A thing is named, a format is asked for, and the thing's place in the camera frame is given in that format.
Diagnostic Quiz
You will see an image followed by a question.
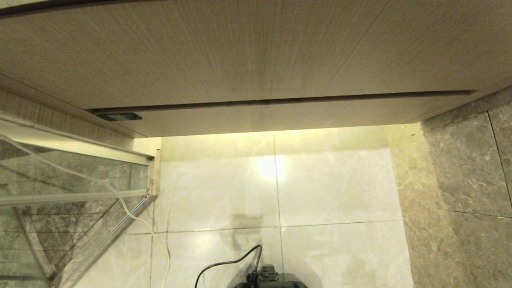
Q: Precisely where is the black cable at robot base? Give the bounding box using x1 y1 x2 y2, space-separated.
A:
195 245 263 288

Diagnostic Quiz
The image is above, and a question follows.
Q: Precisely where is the thin white cable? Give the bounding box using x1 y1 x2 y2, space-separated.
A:
0 133 171 288

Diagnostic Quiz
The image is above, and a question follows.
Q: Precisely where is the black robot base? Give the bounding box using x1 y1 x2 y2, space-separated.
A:
232 264 308 288

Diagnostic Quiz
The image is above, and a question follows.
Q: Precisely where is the beige wooden drawer front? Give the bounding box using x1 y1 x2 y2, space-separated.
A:
89 91 480 138

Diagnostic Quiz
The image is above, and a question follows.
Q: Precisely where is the beige wooden vanity cabinet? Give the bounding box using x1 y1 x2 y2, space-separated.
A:
0 0 512 139

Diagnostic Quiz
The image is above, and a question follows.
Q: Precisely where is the framed glass shower door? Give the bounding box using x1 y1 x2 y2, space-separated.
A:
0 114 161 288

